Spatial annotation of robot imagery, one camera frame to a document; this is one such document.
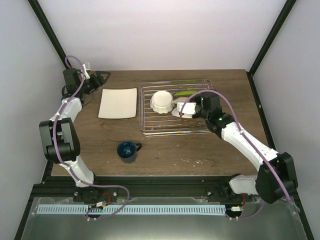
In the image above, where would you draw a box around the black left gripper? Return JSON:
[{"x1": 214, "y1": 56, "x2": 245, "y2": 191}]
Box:
[{"x1": 78, "y1": 71, "x2": 108, "y2": 95}]

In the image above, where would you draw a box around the green plate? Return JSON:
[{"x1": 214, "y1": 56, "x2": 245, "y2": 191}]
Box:
[{"x1": 174, "y1": 90, "x2": 196, "y2": 98}]

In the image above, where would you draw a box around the square bird pattern plate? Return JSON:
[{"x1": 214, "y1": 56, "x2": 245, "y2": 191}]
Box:
[{"x1": 98, "y1": 88, "x2": 138, "y2": 119}]

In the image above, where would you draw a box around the white scalloped bowl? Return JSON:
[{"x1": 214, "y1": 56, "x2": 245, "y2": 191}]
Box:
[{"x1": 150, "y1": 90, "x2": 174, "y2": 114}]

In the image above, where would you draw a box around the wire dish rack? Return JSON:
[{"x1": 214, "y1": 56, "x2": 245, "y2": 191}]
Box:
[{"x1": 138, "y1": 79, "x2": 213, "y2": 137}]

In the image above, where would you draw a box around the dark blue mug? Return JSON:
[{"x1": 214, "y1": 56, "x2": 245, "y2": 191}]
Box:
[{"x1": 117, "y1": 141, "x2": 142, "y2": 164}]

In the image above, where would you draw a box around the round bird pattern plate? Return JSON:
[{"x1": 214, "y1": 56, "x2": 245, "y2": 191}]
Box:
[{"x1": 172, "y1": 97, "x2": 188, "y2": 104}]

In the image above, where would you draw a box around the floral orange rimmed plate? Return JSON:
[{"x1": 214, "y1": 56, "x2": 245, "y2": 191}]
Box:
[{"x1": 171, "y1": 108, "x2": 193, "y2": 119}]

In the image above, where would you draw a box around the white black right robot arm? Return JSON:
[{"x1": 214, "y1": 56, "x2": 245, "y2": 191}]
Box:
[{"x1": 188, "y1": 89, "x2": 298, "y2": 204}]

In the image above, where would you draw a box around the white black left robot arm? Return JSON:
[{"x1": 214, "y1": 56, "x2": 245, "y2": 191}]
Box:
[{"x1": 39, "y1": 68, "x2": 111, "y2": 202}]

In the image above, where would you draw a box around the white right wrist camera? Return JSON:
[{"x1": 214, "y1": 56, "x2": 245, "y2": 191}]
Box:
[{"x1": 176, "y1": 102, "x2": 197, "y2": 115}]

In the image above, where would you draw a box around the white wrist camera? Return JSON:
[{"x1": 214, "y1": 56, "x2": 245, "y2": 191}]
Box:
[
  {"x1": 176, "y1": 102, "x2": 197, "y2": 115},
  {"x1": 81, "y1": 62, "x2": 91, "y2": 80}
]

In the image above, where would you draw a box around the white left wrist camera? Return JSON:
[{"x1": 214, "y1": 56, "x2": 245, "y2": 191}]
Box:
[{"x1": 81, "y1": 62, "x2": 91, "y2": 80}]

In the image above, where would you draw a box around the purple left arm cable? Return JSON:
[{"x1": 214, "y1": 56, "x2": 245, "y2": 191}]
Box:
[{"x1": 51, "y1": 55, "x2": 131, "y2": 222}]

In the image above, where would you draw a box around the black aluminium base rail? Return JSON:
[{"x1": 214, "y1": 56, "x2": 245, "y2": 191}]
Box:
[{"x1": 29, "y1": 176, "x2": 296, "y2": 201}]

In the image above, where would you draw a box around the left black frame post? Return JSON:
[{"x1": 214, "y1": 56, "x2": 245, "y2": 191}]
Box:
[{"x1": 27, "y1": 0, "x2": 71, "y2": 69}]

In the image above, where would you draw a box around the black frame post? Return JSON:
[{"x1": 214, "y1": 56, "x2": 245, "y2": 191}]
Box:
[
  {"x1": 248, "y1": 0, "x2": 298, "y2": 76},
  {"x1": 27, "y1": 0, "x2": 71, "y2": 69}
]

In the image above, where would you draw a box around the right black frame post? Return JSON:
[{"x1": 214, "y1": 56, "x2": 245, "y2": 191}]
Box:
[{"x1": 248, "y1": 0, "x2": 298, "y2": 76}]

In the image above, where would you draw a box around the light blue slotted cable duct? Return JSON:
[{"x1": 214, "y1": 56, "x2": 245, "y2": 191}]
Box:
[{"x1": 36, "y1": 204, "x2": 226, "y2": 216}]

